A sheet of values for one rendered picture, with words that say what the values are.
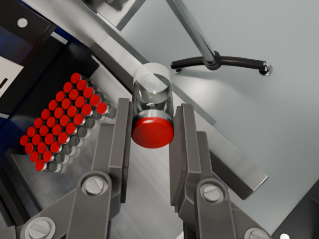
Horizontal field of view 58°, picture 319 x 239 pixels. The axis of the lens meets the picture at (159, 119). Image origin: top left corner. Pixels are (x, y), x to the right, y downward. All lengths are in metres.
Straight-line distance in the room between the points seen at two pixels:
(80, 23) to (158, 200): 0.34
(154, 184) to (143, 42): 1.29
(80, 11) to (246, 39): 1.06
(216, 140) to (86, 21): 0.32
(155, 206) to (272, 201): 0.89
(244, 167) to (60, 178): 0.34
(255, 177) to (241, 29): 1.16
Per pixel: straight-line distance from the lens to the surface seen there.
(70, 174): 0.58
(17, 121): 0.71
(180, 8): 0.97
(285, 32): 1.49
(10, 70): 0.56
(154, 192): 0.48
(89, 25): 0.58
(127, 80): 0.52
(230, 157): 0.45
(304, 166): 1.32
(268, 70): 1.41
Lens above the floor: 1.32
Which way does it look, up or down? 62 degrees down
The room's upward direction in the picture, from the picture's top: 62 degrees counter-clockwise
